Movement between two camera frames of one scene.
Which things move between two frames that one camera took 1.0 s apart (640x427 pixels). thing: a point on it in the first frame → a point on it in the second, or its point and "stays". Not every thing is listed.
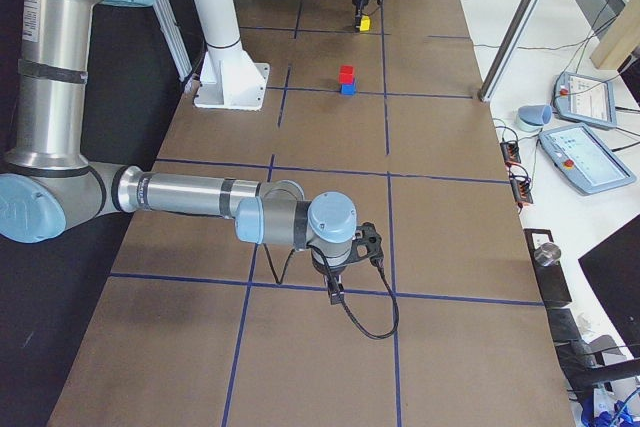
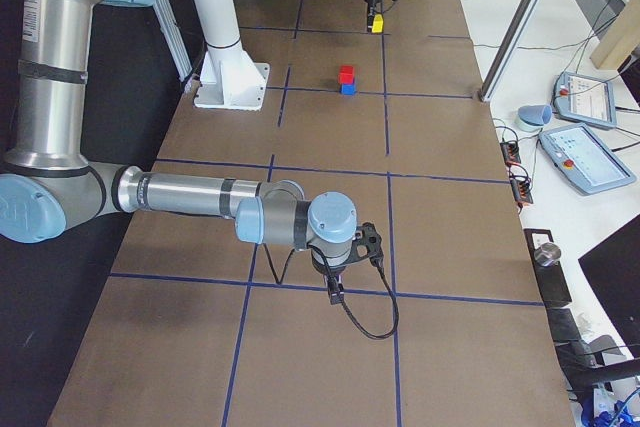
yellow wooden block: (365, 23) → (378, 23)
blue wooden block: (348, 89) stays
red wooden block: (346, 74) stays
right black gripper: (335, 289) stays
